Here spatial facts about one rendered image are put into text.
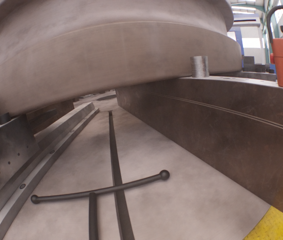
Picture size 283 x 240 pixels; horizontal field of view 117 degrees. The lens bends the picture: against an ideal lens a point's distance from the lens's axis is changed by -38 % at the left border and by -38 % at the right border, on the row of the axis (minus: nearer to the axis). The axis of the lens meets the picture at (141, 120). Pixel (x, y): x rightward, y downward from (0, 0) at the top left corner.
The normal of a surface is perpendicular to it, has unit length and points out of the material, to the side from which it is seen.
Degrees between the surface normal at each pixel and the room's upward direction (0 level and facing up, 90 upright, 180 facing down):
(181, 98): 90
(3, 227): 90
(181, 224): 0
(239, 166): 90
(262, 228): 0
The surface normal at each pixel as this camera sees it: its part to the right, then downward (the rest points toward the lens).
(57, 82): 0.18, 0.31
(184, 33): 0.39, 0.26
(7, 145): 0.99, -0.14
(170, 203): -0.15, -0.93
